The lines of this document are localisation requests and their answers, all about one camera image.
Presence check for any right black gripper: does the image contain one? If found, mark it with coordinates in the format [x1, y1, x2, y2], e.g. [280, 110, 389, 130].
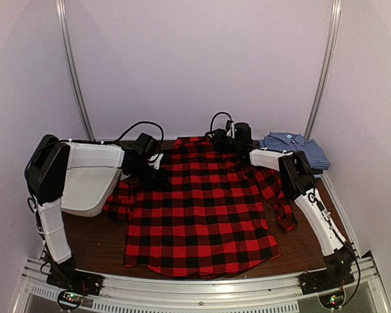
[210, 128, 242, 154]

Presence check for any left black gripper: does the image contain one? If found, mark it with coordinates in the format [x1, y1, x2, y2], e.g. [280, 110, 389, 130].
[128, 161, 171, 190]

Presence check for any red black plaid shirt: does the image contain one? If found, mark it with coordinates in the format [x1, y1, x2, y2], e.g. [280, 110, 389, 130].
[104, 137, 297, 278]

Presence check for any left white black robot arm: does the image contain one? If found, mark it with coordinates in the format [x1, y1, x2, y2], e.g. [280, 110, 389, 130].
[24, 133, 169, 290]

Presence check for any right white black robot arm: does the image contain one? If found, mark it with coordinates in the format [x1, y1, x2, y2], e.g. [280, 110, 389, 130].
[205, 120, 357, 288]

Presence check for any white plastic bin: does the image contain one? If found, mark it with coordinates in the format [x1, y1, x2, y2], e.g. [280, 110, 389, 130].
[61, 167, 121, 217]

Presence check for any blue checked folded shirt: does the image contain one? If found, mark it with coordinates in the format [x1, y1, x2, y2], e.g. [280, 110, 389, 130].
[259, 132, 330, 171]

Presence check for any left circuit board with leds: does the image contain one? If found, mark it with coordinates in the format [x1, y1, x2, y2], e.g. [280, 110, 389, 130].
[57, 290, 85, 310]

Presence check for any circuit board with leds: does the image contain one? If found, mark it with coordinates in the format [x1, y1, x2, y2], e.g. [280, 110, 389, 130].
[57, 290, 85, 310]
[319, 292, 345, 310]

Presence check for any right circuit board with leds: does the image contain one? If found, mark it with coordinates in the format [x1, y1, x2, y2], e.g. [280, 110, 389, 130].
[319, 292, 345, 310]

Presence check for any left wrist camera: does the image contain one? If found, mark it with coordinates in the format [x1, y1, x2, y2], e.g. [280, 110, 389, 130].
[148, 153, 164, 170]

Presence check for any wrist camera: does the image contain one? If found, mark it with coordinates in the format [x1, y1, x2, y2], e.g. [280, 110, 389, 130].
[225, 119, 235, 139]
[148, 153, 164, 170]

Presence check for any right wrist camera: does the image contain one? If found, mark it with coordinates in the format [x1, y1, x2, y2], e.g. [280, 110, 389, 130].
[225, 119, 235, 139]

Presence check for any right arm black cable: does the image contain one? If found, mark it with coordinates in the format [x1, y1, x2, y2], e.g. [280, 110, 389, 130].
[209, 112, 234, 134]

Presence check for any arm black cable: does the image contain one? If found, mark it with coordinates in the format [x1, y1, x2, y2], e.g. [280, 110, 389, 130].
[100, 121, 166, 147]
[209, 112, 234, 134]

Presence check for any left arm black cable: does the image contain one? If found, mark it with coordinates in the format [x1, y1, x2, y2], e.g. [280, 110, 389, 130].
[100, 121, 166, 147]

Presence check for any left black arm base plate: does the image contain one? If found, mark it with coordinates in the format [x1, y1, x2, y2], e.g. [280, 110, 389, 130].
[46, 271, 103, 296]

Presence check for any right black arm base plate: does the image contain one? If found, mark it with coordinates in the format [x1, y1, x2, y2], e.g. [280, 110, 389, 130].
[298, 270, 355, 295]

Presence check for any right aluminium corner post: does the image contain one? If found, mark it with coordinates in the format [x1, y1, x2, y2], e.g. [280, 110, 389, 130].
[304, 0, 342, 140]

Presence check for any aluminium corner post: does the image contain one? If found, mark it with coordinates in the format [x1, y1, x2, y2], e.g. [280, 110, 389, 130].
[304, 0, 342, 140]
[55, 0, 95, 140]

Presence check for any left aluminium corner post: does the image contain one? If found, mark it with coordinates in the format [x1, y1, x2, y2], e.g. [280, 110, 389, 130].
[55, 0, 95, 140]

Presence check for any aluminium front frame rail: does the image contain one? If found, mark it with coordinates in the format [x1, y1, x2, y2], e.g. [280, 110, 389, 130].
[12, 257, 391, 313]

